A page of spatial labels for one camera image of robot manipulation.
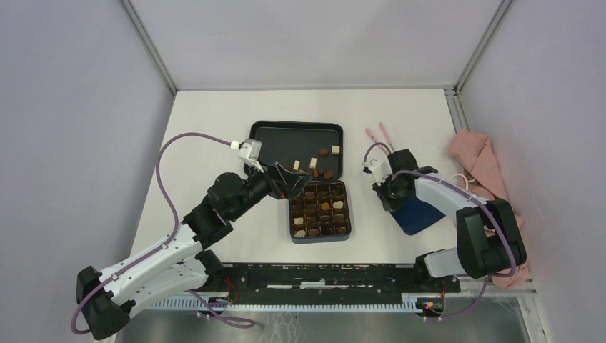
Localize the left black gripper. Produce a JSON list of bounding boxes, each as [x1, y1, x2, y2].
[[229, 157, 312, 221]]

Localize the blue box lid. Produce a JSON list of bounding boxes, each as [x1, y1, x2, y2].
[[389, 198, 445, 236]]

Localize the black chocolate tray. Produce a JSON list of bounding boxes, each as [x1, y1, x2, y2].
[[249, 121, 344, 182]]

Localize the blue chocolate box with insert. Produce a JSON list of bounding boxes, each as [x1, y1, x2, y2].
[[289, 181, 352, 244]]

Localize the pink tongs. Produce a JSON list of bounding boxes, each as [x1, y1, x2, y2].
[[365, 123, 396, 155]]

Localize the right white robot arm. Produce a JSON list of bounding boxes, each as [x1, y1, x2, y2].
[[362, 149, 527, 292]]

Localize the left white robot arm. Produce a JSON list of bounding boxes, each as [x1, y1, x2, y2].
[[70, 163, 311, 340]]

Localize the pink cloth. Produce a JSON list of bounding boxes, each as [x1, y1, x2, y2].
[[448, 131, 530, 291]]

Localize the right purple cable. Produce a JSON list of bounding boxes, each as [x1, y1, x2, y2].
[[363, 142, 517, 320]]

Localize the purple cable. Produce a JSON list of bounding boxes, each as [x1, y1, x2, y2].
[[71, 132, 257, 335], [363, 142, 517, 320]]

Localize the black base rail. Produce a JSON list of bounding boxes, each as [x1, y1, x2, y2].
[[198, 263, 461, 305]]

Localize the white cable duct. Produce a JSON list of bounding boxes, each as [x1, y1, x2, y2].
[[141, 295, 446, 314]]

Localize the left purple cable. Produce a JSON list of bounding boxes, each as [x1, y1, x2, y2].
[[71, 132, 257, 335]]

